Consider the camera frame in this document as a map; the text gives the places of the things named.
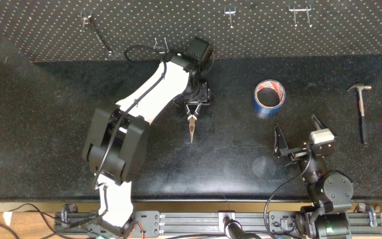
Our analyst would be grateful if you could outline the black cable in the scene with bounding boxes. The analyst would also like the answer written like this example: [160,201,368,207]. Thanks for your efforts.
[263,145,313,239]
[91,44,168,192]

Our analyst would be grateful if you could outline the wrench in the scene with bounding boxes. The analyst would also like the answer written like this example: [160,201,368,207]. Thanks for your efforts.
[81,13,114,57]

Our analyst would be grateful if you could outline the hammer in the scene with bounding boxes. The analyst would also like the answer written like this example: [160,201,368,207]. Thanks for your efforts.
[347,83,373,147]

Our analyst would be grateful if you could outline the mounting rail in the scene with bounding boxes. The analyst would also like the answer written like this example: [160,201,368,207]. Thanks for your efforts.
[53,202,382,239]

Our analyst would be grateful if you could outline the metal hook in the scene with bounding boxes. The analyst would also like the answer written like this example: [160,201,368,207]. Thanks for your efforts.
[287,5,313,29]
[80,11,94,27]
[223,7,237,29]
[153,37,170,55]

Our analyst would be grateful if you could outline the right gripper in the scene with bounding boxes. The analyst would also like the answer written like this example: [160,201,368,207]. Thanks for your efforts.
[273,114,327,167]

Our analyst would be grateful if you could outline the needle-nose pliers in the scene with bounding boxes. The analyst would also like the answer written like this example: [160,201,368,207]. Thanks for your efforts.
[184,102,202,144]

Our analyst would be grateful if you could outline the black pegboard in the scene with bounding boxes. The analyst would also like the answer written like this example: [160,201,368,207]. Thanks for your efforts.
[0,0,382,63]

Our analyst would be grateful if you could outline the roll of blue tape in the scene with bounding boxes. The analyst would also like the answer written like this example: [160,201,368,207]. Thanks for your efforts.
[253,78,287,118]

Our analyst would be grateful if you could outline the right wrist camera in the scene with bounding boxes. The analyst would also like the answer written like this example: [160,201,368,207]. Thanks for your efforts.
[308,128,337,157]

